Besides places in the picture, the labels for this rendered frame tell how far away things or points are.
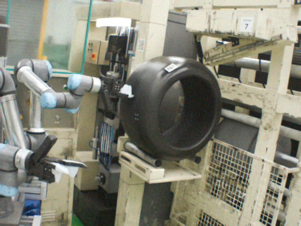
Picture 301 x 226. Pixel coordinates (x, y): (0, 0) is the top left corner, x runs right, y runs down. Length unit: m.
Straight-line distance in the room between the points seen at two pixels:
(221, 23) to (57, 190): 1.54
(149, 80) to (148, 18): 0.52
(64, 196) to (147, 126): 0.99
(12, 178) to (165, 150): 0.90
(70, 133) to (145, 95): 0.78
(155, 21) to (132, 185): 1.05
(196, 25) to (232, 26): 0.32
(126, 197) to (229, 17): 1.31
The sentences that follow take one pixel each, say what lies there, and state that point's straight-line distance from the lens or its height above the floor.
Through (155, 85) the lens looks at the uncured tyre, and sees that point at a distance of 1.84.
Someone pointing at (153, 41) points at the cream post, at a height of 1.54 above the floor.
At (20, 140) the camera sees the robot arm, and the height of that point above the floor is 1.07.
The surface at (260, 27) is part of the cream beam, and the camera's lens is 1.94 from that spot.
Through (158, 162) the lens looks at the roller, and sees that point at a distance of 1.95.
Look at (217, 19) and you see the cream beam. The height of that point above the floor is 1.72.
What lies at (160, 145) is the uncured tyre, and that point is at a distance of 1.92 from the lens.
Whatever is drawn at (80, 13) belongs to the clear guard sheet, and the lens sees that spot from 2.40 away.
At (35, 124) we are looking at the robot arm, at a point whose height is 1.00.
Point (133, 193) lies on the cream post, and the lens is 2.42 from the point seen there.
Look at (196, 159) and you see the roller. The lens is 2.12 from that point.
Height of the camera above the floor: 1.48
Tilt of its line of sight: 9 degrees down
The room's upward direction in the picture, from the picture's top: 8 degrees clockwise
